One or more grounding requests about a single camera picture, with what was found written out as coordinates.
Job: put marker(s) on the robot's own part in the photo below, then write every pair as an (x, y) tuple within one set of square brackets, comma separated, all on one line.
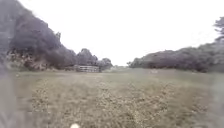
[(74, 126)]

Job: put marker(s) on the wood of dark trees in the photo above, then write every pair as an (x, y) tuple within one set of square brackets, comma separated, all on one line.
[(36, 43)]

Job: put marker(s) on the low grey building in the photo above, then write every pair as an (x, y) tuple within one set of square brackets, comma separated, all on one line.
[(87, 68)]

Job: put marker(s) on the green grass field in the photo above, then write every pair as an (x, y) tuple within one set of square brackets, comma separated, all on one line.
[(116, 96)]

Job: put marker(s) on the row of dark bushes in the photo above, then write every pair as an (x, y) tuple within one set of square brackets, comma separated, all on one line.
[(186, 58)]

